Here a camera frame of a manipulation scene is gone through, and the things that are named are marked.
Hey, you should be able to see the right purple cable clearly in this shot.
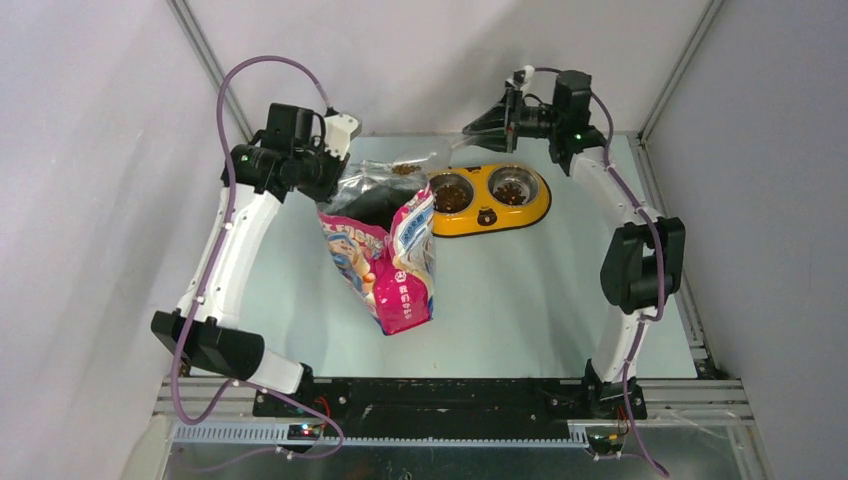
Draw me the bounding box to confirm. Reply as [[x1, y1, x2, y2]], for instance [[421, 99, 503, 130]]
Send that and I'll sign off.
[[533, 66, 670, 478]]

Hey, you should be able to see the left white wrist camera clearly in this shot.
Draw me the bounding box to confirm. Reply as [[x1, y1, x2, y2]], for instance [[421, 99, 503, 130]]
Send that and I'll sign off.
[[324, 113, 362, 160]]

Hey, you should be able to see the cat food bag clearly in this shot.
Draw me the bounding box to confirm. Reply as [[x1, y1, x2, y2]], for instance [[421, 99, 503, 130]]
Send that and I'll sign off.
[[318, 161, 435, 335]]

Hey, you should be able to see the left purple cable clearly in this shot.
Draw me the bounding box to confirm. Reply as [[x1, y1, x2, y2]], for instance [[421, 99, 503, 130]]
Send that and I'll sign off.
[[170, 55, 346, 462]]

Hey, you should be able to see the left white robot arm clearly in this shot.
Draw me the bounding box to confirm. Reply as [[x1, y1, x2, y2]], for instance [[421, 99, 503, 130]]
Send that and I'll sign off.
[[151, 103, 361, 417]]

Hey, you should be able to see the purple cable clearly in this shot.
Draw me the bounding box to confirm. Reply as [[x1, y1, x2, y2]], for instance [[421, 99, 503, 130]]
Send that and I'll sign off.
[[533, 66, 670, 478], [170, 55, 346, 462]]

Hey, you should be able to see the clear plastic scoop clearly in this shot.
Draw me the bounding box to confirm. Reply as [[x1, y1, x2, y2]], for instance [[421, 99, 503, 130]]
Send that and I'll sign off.
[[390, 135, 472, 176]]

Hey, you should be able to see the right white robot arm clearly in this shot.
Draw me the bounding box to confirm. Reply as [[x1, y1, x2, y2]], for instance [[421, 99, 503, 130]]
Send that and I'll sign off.
[[462, 66, 686, 418]]

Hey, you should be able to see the brown kibble pet food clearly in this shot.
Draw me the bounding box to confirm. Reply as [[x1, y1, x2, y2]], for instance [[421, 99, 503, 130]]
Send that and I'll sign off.
[[434, 184, 473, 214]]

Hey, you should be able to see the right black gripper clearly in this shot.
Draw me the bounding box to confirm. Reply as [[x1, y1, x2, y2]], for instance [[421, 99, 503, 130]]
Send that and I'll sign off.
[[464, 87, 564, 154]]

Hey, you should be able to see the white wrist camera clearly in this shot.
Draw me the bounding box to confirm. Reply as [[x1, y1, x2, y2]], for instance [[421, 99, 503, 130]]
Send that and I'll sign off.
[[505, 65, 535, 94], [324, 113, 362, 160]]

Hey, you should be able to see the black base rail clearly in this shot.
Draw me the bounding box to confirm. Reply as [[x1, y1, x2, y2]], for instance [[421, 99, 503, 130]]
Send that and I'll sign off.
[[252, 373, 647, 441]]

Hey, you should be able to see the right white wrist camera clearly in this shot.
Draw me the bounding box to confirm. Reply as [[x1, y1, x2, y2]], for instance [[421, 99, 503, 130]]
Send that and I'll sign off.
[[505, 65, 535, 94]]

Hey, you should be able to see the yellow double pet bowl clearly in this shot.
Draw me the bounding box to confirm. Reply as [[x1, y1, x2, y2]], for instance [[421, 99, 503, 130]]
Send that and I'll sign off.
[[429, 163, 552, 238]]

